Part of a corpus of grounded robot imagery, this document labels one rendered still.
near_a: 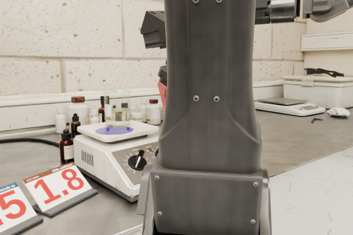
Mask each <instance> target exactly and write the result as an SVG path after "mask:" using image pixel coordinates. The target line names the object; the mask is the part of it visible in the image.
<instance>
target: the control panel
mask: <svg viewBox="0 0 353 235"><path fill-rule="evenodd" d="M148 148H151V149H152V151H148ZM141 149H142V150H144V156H143V158H144V159H145V160H146V161H147V164H154V161H155V159H156V156H155V152H156V150H157V149H158V141H157V142H153V143H148V144H144V145H139V146H135V147H131V148H126V149H122V150H118V151H114V152H111V153H112V155H113V156H114V158H115V159H116V161H117V162H118V164H119V165H120V167H121V168H122V170H123V171H124V172H125V174H126V175H127V177H128V178H129V180H130V181H131V182H132V184H133V185H136V184H139V183H140V182H141V176H142V172H143V170H135V169H133V168H131V167H130V166H129V164H128V159H129V157H130V156H133V155H138V151H139V150H141Z"/></svg>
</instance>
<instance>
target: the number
mask: <svg viewBox="0 0 353 235"><path fill-rule="evenodd" d="M32 212H33V211H32V210H31V208H30V207H29V205H28V203H27V202H26V200H25V199H24V197H23V196H22V194H21V193H20V191H19V190H18V188H17V187H15V188H13V189H10V190H7V191H5V192H2V193H0V227H2V226H4V225H6V224H9V223H11V222H13V221H15V220H17V219H19V218H21V217H23V216H26V215H28V214H30V213H32Z"/></svg>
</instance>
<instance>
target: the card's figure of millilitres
mask: <svg viewBox="0 0 353 235"><path fill-rule="evenodd" d="M28 185H29V187H30V188H31V190H32V191H33V193H34V194H35V196H36V197H37V199H38V200H39V202H40V203H41V205H42V206H43V207H44V206H47V205H49V204H51V203H53V202H55V201H58V200H60V199H62V198H64V197H66V196H68V195H70V194H72V193H75V192H77V191H79V190H81V189H83V188H85V187H87V186H89V185H88V184H87V183H86V181H85V180H84V179H83V177H82V176H81V174H80V173H79V171H77V169H76V168H75V166H72V167H69V168H66V169H63V170H60V171H58V172H55V173H53V174H50V175H47V176H45V177H42V178H39V179H37V180H33V181H31V182H28Z"/></svg>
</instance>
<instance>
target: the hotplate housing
mask: <svg viewBox="0 0 353 235"><path fill-rule="evenodd" d="M158 138H159V135H156V134H147V135H142V136H137V137H132V138H127V139H124V140H118V141H114V142H103V141H100V140H98V139H96V138H93V137H90V136H88V135H85V134H82V135H76V137H75V138H73V139H74V161H75V165H76V167H77V168H78V170H79V171H81V172H83V173H84V174H86V175H87V176H89V177H91V178H92V179H94V180H96V181H97V182H99V183H101V184H102V185H104V186H106V187H107V188H109V189H111V190H112V191H114V192H115V193H117V194H118V195H120V196H122V197H123V198H125V199H127V200H128V201H130V202H134V201H136V200H138V197H139V189H140V183H139V184H136V185H133V184H132V182H131V181H130V180H129V178H128V177H127V175H126V174H125V172H124V171H123V170H122V168H121V167H120V165H119V164H118V162H117V161H116V159H115V158H114V156H113V155H112V153H111V152H114V151H118V150H122V149H126V148H131V147H135V146H139V145H144V144H148V143H153V142H157V141H158Z"/></svg>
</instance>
